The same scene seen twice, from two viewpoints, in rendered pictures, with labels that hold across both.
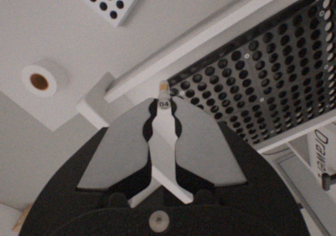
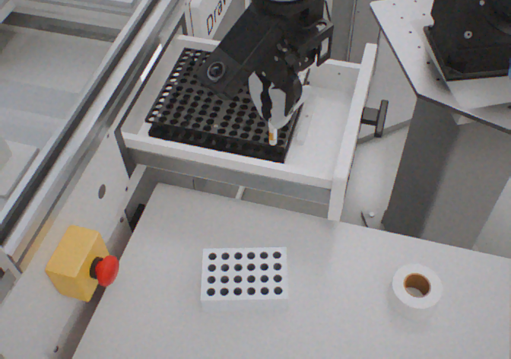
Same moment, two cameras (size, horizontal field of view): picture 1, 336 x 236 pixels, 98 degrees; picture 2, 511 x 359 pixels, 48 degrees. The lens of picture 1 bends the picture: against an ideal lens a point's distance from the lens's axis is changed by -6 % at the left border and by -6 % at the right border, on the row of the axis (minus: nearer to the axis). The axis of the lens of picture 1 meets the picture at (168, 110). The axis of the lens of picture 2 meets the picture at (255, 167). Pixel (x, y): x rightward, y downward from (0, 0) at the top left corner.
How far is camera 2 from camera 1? 65 cm
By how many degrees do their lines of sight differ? 28
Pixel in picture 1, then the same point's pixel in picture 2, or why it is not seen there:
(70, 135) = not seen: outside the picture
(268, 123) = not seen: hidden behind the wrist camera
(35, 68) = (402, 295)
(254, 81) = (224, 108)
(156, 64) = (271, 166)
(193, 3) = (212, 218)
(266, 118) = not seen: hidden behind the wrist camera
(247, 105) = (242, 96)
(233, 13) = (202, 153)
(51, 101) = (452, 281)
